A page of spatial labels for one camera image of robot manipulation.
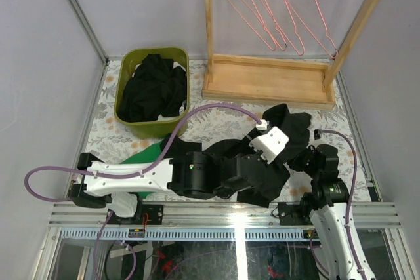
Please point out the floral table mat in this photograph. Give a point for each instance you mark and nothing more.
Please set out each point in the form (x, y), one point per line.
(113, 142)

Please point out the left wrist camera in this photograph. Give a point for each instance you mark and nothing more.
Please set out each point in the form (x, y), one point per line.
(270, 143)

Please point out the wooden clothes rack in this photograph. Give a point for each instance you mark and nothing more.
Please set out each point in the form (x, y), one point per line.
(299, 83)

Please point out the green cloth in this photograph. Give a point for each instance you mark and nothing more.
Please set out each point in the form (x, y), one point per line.
(148, 155)

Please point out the pink hanger of black shirt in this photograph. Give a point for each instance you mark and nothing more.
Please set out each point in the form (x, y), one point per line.
(288, 14)

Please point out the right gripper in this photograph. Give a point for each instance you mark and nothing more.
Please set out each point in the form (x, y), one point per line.
(293, 162)

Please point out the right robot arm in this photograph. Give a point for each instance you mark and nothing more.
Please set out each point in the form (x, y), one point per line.
(328, 208)

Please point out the white shirt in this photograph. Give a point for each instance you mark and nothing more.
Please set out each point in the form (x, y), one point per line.
(174, 114)

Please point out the olive green plastic basket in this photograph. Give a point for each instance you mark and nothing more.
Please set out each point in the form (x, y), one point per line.
(153, 91)

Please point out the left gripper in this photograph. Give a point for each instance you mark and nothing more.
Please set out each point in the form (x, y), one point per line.
(266, 174)

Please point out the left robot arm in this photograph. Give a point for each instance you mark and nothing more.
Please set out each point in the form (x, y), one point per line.
(118, 187)

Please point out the aluminium rail frame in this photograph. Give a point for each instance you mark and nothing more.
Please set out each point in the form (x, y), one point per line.
(203, 221)

